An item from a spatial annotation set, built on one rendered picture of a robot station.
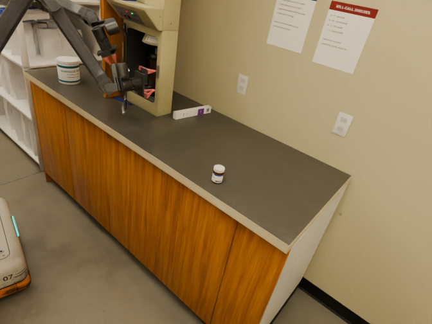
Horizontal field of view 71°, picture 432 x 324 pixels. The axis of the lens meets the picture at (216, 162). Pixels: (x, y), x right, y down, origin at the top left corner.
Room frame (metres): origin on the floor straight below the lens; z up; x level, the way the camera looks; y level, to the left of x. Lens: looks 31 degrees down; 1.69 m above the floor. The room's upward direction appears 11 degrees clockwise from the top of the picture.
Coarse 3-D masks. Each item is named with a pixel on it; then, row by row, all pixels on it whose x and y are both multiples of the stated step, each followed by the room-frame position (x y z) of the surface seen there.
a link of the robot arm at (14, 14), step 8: (16, 0) 1.17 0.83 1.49; (24, 0) 1.18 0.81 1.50; (32, 0) 1.21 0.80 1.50; (40, 0) 1.20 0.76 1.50; (8, 8) 1.15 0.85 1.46; (16, 8) 1.16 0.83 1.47; (24, 8) 1.18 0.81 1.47; (48, 8) 1.26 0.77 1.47; (0, 16) 1.13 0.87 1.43; (8, 16) 1.14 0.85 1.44; (16, 16) 1.15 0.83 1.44; (0, 24) 1.12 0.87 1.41; (8, 24) 1.13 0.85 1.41; (16, 24) 1.15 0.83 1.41; (0, 32) 1.11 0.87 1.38; (8, 32) 1.12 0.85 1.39; (0, 40) 1.10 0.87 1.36; (0, 48) 1.09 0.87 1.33
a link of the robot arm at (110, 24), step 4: (88, 12) 1.53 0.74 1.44; (92, 12) 1.54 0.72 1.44; (88, 16) 1.52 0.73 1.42; (92, 16) 1.53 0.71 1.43; (92, 20) 1.52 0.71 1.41; (96, 20) 1.52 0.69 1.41; (100, 20) 1.54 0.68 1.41; (104, 20) 1.55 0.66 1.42; (108, 20) 1.56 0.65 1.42; (112, 20) 1.56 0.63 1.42; (92, 24) 1.52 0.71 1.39; (96, 24) 1.54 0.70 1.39; (108, 24) 1.53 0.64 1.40; (112, 24) 1.54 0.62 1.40; (116, 24) 1.54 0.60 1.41; (108, 28) 1.52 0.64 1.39; (112, 28) 1.53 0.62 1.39; (116, 28) 1.54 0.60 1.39; (108, 32) 1.52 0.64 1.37; (112, 32) 1.54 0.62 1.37; (116, 32) 1.55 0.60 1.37
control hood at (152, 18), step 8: (112, 0) 1.64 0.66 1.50; (120, 0) 1.61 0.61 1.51; (128, 8) 1.60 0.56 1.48; (136, 8) 1.54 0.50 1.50; (144, 8) 1.50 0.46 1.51; (152, 8) 1.54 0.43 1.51; (160, 8) 1.58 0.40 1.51; (120, 16) 1.73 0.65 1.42; (144, 16) 1.55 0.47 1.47; (152, 16) 1.54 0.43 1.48; (160, 16) 1.58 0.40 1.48; (152, 24) 1.56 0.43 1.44; (160, 24) 1.58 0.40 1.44
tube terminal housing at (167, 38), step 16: (144, 0) 1.68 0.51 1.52; (160, 0) 1.61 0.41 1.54; (176, 0) 1.66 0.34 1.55; (176, 16) 1.67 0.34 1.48; (144, 32) 1.67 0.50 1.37; (160, 32) 1.60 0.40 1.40; (176, 32) 1.68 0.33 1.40; (160, 48) 1.60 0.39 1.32; (176, 48) 1.68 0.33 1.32; (160, 64) 1.59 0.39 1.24; (160, 80) 1.60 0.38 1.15; (128, 96) 1.75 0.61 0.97; (160, 96) 1.61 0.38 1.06; (160, 112) 1.61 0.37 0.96
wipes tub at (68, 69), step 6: (60, 60) 1.81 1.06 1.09; (66, 60) 1.83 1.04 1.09; (72, 60) 1.86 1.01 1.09; (78, 60) 1.90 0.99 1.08; (60, 66) 1.81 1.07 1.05; (66, 66) 1.81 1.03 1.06; (72, 66) 1.83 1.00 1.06; (78, 66) 1.89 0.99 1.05; (60, 72) 1.81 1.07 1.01; (66, 72) 1.81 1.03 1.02; (72, 72) 1.83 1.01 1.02; (78, 72) 1.88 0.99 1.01; (60, 78) 1.82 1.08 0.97; (66, 78) 1.81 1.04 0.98; (72, 78) 1.83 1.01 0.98; (78, 78) 1.87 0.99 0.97; (66, 84) 1.82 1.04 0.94; (72, 84) 1.83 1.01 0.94
